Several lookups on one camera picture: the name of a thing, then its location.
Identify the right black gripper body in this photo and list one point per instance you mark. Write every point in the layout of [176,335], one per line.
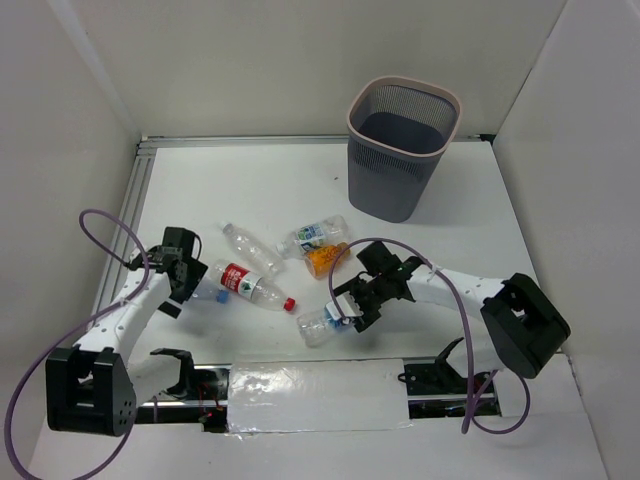
[367,294]

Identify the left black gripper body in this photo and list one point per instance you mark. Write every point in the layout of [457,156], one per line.
[189,279]

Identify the crushed blue cap bottle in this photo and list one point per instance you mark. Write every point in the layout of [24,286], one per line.
[209,291]

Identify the blue label water bottle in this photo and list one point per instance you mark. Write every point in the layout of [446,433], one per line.
[317,328]

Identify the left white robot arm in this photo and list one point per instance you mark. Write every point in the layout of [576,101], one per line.
[93,387]

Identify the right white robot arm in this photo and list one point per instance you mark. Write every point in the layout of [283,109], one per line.
[509,324]

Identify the grey mesh waste bin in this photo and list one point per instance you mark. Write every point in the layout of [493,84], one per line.
[398,128]

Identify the red label water bottle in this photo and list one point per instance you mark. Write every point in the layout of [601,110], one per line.
[252,287]

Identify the orange drink bottle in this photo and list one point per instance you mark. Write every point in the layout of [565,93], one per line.
[319,261]

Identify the green blue label bottle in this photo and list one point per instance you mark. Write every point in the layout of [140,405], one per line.
[298,242]

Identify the shiny tape sheet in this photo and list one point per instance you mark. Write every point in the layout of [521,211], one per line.
[324,396]

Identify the clear unlabelled plastic bottle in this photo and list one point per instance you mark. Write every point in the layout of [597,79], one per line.
[252,250]

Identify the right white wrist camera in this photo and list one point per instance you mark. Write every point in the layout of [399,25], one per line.
[343,311]

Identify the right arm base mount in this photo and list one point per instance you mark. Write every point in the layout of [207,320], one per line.
[434,390]

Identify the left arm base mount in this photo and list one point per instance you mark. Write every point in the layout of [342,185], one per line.
[204,402]

